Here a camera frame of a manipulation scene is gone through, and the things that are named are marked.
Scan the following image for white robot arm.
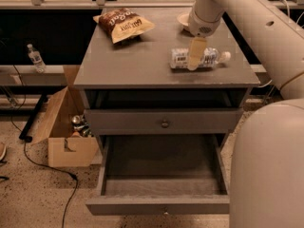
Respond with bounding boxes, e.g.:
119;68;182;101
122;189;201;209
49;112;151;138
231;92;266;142
189;0;304;228

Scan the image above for clear water bottle on shelf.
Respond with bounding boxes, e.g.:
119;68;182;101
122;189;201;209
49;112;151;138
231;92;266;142
27;44;46;73

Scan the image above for black floor cable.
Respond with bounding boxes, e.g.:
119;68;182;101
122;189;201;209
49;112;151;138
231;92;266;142
0;38;79;228

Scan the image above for open cardboard box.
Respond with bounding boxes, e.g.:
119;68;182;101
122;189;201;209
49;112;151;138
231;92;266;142
30;65;100;168

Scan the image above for white paper bowl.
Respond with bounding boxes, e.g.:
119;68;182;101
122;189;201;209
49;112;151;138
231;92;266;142
177;12;190;31

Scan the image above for metal cans in box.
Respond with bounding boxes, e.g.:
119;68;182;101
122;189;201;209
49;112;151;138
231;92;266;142
71;115;92;137

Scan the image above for blue label plastic bottle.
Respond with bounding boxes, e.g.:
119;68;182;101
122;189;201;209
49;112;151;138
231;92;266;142
170;47;231;70

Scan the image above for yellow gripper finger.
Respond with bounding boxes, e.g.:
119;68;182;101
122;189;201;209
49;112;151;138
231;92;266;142
187;37;207;70

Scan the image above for open grey middle drawer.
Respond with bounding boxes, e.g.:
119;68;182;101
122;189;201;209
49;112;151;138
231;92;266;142
86;134;230;216

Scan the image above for brown chip bag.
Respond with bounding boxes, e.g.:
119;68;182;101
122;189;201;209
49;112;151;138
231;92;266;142
93;8;155;44

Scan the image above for closed grey top drawer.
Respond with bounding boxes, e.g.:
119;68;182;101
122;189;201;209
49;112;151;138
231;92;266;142
85;108;243;135

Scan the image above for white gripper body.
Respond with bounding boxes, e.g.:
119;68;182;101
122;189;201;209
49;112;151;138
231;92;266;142
188;10;220;37

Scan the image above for grey low shelf rail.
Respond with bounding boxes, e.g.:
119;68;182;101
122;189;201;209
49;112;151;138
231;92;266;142
0;65;79;86

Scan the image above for grey wooden cabinet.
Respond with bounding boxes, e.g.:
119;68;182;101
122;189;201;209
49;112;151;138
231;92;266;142
73;6;261;137

